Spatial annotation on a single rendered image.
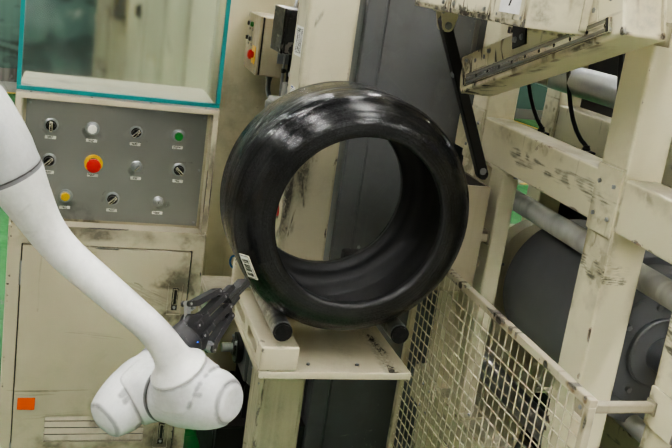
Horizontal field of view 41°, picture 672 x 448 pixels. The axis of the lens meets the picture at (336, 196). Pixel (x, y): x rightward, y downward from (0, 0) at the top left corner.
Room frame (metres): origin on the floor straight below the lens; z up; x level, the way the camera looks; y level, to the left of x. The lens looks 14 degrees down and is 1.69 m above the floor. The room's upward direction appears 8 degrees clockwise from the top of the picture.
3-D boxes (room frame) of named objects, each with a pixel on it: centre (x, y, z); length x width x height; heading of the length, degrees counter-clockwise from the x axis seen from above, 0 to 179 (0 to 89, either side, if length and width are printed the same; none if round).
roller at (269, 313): (2.02, 0.12, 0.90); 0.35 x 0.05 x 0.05; 17
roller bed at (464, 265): (2.39, -0.31, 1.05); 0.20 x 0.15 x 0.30; 17
